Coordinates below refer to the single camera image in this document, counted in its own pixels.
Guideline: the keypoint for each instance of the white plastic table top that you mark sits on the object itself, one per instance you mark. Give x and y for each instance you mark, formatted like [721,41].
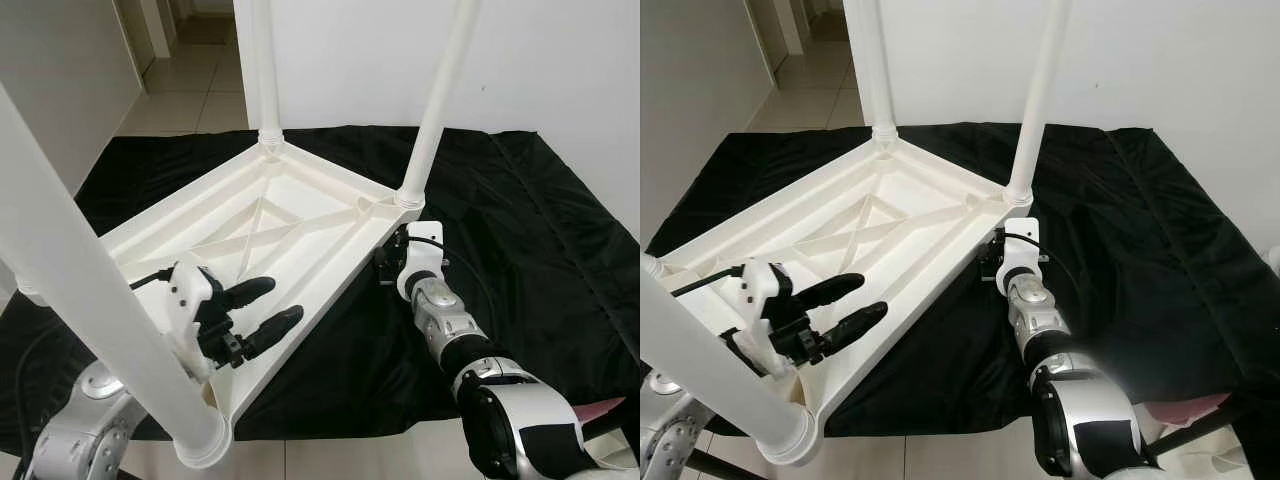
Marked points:
[300,230]
[900,230]

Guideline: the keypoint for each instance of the brown door mat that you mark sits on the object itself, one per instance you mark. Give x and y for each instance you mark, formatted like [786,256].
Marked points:
[828,24]
[206,28]

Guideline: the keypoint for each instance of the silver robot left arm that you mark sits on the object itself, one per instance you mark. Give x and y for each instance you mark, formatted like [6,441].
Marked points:
[668,430]
[80,430]

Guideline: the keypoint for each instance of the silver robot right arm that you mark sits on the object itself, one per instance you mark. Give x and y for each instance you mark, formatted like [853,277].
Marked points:
[1080,410]
[500,400]

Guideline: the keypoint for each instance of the pink fabric slipper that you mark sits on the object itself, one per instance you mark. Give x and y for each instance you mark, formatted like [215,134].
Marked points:
[605,408]
[1190,406]

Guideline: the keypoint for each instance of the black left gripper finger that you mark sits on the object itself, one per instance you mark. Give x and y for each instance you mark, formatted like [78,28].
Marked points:
[832,289]
[858,325]
[272,330]
[250,291]

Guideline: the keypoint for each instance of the white door frame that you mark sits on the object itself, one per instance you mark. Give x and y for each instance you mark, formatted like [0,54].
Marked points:
[788,25]
[158,25]

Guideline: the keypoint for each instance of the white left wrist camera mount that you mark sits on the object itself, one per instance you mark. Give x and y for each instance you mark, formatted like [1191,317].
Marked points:
[188,295]
[762,290]

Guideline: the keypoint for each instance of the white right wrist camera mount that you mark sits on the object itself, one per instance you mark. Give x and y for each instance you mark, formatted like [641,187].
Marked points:
[420,255]
[1020,250]

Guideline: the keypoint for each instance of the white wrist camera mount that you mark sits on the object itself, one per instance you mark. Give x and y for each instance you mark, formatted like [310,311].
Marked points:
[420,255]
[1020,250]
[188,295]
[762,290]

